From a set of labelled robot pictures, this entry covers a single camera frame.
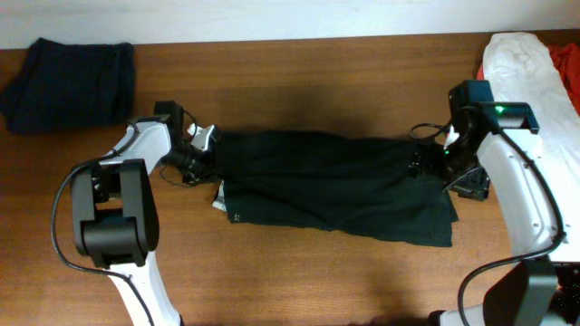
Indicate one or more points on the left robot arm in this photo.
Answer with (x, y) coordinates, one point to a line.
(115, 221)

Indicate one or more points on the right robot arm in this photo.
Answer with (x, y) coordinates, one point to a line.
(497, 144)

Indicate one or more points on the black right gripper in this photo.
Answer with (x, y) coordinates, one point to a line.
(423, 159)

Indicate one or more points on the black shorts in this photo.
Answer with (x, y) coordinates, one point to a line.
(331, 183)

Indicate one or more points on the white garment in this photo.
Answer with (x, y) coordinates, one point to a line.
(559, 132)

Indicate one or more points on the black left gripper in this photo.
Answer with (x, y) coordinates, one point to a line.
(199, 167)

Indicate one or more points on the red garment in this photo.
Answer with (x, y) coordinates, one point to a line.
(566, 68)

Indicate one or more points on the folded navy blue garment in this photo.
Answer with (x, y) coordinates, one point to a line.
(70, 86)

